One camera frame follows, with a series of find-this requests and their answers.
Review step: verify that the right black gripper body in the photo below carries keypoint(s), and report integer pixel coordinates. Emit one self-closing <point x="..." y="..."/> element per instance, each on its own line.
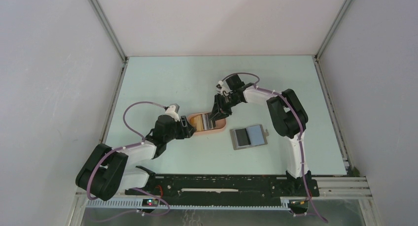
<point x="228" y="101"/>

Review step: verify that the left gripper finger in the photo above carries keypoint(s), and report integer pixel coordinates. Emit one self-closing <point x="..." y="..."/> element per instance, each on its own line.
<point x="186" y="126"/>
<point x="186" y="135"/>

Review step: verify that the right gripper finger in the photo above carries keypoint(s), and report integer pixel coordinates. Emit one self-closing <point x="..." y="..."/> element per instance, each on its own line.
<point x="216" y="113"/>
<point x="224" y="113"/>

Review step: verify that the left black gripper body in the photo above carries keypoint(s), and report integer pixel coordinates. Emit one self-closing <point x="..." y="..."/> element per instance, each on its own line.
<point x="176" y="127"/>

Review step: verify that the pink oval tray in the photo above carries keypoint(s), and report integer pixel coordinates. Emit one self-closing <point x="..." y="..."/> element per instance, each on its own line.
<point x="220" y="125"/>

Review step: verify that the grey card holder wallet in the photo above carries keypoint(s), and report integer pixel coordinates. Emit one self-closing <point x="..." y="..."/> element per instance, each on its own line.
<point x="249" y="137"/>

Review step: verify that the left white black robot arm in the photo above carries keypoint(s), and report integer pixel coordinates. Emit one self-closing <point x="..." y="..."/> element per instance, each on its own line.
<point x="108" y="170"/>

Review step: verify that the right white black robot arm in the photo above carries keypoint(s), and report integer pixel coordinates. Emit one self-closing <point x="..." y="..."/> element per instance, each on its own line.
<point x="288" y="116"/>

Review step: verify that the yellow credit card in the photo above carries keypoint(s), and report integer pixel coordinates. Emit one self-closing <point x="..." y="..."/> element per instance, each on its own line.
<point x="197" y="123"/>

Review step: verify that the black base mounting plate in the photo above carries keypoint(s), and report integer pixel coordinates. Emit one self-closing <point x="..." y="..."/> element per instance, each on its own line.
<point x="230" y="190"/>

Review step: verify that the left controller board red led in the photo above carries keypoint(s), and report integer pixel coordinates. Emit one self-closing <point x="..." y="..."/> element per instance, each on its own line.
<point x="150" y="202"/>

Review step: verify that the right controller board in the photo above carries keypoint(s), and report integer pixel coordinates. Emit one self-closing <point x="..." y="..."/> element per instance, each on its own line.
<point x="299" y="204"/>

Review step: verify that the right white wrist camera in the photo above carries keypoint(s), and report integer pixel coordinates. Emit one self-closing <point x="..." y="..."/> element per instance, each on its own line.
<point x="223" y="88"/>

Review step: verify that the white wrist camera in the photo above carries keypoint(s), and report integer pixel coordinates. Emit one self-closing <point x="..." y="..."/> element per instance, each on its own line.
<point x="223" y="88"/>
<point x="172" y="111"/>

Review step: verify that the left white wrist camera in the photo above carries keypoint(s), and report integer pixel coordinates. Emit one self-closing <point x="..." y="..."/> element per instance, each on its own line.
<point x="172" y="111"/>

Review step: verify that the white cable duct strip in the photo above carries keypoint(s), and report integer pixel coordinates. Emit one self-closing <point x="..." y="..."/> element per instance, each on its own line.
<point x="136" y="203"/>

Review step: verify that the aluminium frame rail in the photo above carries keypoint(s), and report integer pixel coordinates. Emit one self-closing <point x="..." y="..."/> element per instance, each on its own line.
<point x="341" y="188"/>

